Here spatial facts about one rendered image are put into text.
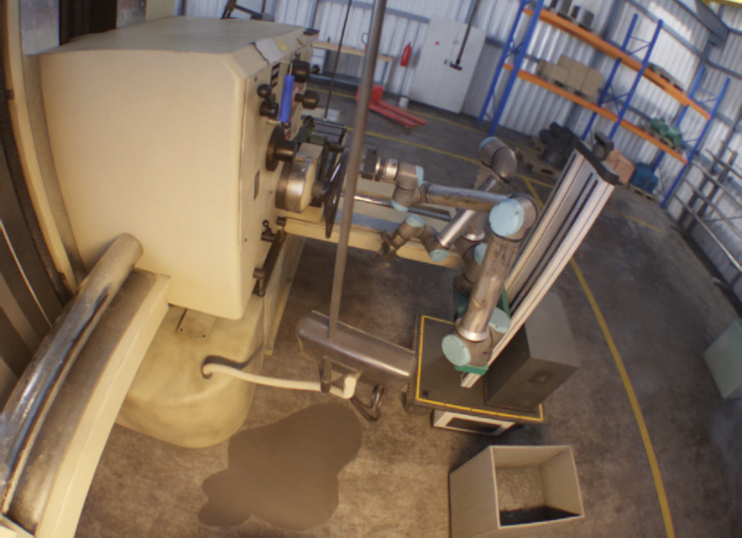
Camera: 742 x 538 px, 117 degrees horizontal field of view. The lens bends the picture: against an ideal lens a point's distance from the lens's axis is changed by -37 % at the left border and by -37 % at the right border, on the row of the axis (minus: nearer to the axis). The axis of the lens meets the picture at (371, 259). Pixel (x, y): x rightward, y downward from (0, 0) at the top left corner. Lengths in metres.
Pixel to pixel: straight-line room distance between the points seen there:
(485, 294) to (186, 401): 1.29
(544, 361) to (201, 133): 1.75
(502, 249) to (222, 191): 0.90
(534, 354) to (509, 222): 0.87
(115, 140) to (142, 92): 0.17
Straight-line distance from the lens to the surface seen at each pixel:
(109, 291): 1.09
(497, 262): 1.30
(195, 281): 1.19
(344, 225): 0.69
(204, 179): 0.94
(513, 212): 1.21
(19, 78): 1.14
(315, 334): 0.96
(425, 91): 8.30
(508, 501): 2.11
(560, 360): 1.98
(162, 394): 1.67
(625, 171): 10.02
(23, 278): 1.28
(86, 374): 1.06
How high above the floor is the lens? 2.05
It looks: 39 degrees down
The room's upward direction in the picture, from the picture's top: 17 degrees clockwise
